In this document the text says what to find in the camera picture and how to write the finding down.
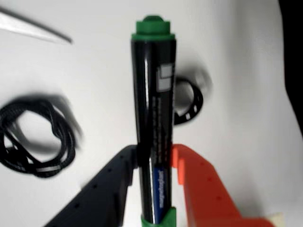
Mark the green and black marker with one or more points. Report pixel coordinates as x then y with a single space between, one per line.
154 106

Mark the dark navy gripper finger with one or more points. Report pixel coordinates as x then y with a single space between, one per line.
104 189

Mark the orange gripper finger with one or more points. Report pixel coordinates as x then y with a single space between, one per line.
206 189

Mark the black fabric bag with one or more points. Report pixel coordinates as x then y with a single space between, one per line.
293 47

